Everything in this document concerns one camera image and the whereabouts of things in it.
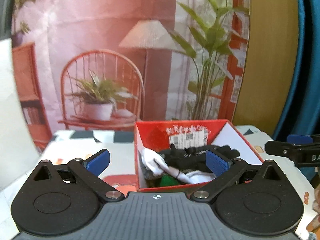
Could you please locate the black glove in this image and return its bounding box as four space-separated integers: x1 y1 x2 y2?
159 144 240 172

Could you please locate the green tassel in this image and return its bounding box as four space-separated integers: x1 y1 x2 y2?
159 174 180 187

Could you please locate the white cloth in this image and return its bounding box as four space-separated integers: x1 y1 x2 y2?
139 147 216 184

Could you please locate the blue curtain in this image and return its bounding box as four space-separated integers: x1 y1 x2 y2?
271 0 320 142

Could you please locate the red strawberry cardboard box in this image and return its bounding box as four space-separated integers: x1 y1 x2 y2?
135 120 263 193

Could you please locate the printed room scene backdrop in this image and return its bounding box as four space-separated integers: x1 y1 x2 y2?
12 0 250 152

